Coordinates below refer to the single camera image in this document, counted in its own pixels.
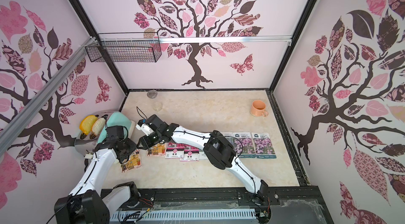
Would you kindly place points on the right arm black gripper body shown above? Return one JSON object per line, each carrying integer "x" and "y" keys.
{"x": 151, "y": 138}

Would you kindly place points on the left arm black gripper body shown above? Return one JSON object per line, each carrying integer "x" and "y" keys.
{"x": 128, "y": 147}

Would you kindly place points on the orange illustrated packet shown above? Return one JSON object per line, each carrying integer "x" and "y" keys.
{"x": 133, "y": 162}
{"x": 157, "y": 150}

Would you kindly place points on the pink rose packet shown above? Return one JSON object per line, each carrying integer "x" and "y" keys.
{"x": 190, "y": 154}
{"x": 174, "y": 151}

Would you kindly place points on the pink cosmos seed packet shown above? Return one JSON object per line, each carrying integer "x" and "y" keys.
{"x": 244, "y": 145}

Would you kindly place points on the lavender seed packet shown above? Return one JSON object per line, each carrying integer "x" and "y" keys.
{"x": 229, "y": 137}
{"x": 202, "y": 155}

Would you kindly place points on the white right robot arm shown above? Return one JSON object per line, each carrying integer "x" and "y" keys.
{"x": 218, "y": 149}

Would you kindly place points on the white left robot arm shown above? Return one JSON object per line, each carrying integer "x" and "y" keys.
{"x": 84, "y": 204}

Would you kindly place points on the beige toast slice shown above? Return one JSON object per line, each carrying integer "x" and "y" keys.
{"x": 98, "y": 126}

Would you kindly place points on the clear glass jar with grains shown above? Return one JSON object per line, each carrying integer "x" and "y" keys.
{"x": 155, "y": 100}

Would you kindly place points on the orange ceramic mug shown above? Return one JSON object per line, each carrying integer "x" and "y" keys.
{"x": 258, "y": 109}

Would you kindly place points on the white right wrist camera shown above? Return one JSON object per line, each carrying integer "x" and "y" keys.
{"x": 144, "y": 128}

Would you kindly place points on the black wire basket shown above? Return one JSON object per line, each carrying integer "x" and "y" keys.
{"x": 126, "y": 47}

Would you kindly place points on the aluminium rail on wall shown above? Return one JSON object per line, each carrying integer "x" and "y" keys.
{"x": 17, "y": 125}

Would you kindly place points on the white slotted cable duct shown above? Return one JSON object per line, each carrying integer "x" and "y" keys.
{"x": 124, "y": 217}

